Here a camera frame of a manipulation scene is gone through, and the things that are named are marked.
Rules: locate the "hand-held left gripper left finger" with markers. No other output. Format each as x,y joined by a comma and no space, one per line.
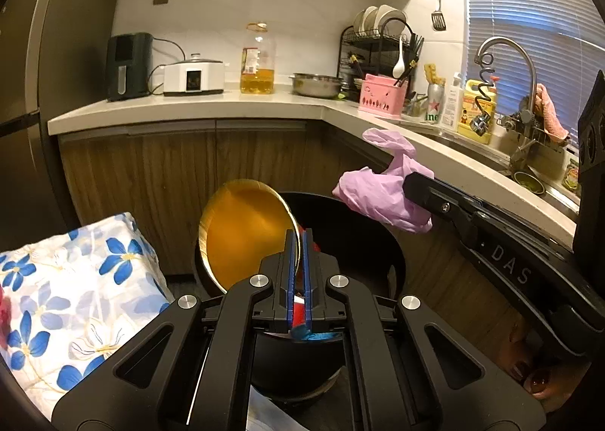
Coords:
291,279

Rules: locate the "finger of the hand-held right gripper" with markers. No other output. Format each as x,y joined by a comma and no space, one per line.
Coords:
427,192

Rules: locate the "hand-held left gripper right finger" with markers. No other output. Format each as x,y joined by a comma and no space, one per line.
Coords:
308,279

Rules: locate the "gold paper plate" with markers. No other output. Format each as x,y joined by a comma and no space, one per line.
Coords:
246,232

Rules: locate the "black round trash bin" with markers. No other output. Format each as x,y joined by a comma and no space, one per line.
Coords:
373,260

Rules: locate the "person's right hand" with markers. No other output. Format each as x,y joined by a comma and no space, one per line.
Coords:
553,379

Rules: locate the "blue plastic wrapper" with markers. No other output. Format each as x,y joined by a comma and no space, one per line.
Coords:
324,335

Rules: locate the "steel kitchen sink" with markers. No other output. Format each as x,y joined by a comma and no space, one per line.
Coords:
553,194

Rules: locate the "green beer can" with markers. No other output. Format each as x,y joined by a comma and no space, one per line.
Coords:
435,104

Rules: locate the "yellow detergent bottle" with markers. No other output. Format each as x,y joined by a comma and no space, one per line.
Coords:
470,114

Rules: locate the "white pump bottle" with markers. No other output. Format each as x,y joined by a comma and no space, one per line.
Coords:
453,104

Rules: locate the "small green label jar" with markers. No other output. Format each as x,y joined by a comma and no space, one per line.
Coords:
572,174

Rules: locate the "pink plastic basket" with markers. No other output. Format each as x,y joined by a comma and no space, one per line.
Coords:
380,97

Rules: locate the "white spoon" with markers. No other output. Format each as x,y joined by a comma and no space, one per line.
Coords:
399,67

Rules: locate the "pink dish cloth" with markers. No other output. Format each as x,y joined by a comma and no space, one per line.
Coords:
553,114

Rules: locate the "stainless steel bowl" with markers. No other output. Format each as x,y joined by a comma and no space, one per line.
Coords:
315,85

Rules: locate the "wooden lower cabinet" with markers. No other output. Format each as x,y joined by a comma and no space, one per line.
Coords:
165,166

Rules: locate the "steel kitchen faucet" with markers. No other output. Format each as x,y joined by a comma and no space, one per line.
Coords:
505,41

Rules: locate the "hanging slotted spatula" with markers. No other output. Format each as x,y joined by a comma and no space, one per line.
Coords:
438,22

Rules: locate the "white bowl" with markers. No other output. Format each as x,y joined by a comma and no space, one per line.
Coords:
392,15

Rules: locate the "white plate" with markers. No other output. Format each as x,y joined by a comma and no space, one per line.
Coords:
365,20

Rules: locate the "cooking oil bottle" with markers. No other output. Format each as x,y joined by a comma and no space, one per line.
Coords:
257,67

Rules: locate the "blue floral tablecloth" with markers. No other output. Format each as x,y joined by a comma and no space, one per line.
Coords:
71,308

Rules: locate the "white electric cooker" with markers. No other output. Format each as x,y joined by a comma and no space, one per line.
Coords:
194,78

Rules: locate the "dark air fryer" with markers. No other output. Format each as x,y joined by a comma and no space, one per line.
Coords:
127,67

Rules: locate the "grey refrigerator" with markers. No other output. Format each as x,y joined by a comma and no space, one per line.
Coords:
61,57

